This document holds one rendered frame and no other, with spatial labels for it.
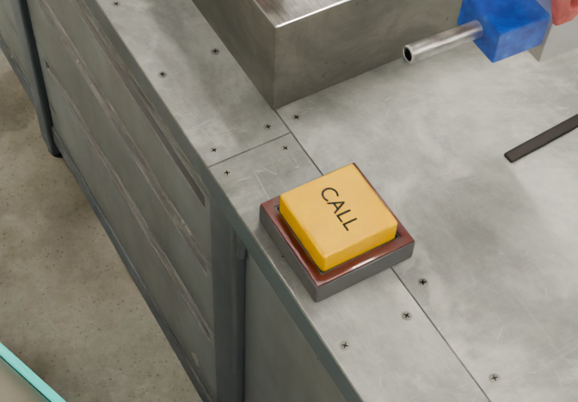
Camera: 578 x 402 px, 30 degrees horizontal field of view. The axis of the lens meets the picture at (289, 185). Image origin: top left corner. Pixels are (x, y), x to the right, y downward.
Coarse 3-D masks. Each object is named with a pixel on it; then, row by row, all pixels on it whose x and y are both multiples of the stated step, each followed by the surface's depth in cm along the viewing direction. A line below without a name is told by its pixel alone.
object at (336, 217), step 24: (288, 192) 74; (312, 192) 74; (336, 192) 74; (360, 192) 75; (288, 216) 74; (312, 216) 73; (336, 216) 73; (360, 216) 73; (384, 216) 73; (312, 240) 72; (336, 240) 72; (360, 240) 72; (384, 240) 74; (336, 264) 73
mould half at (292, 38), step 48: (192, 0) 90; (240, 0) 81; (288, 0) 78; (336, 0) 78; (384, 0) 81; (432, 0) 84; (240, 48) 85; (288, 48) 79; (336, 48) 82; (384, 48) 85; (288, 96) 83
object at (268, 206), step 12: (264, 204) 76; (276, 204) 76; (384, 204) 76; (276, 216) 75; (288, 228) 74; (288, 240) 74; (396, 240) 74; (408, 240) 74; (300, 252) 73; (372, 252) 74; (384, 252) 74; (312, 264) 73; (348, 264) 73; (360, 264) 73; (312, 276) 72; (324, 276) 72; (336, 276) 72
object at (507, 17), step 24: (480, 0) 70; (504, 0) 71; (528, 0) 71; (480, 24) 70; (504, 24) 69; (528, 24) 69; (552, 24) 70; (576, 24) 72; (408, 48) 69; (432, 48) 69; (480, 48) 71; (504, 48) 70; (528, 48) 72; (552, 48) 72
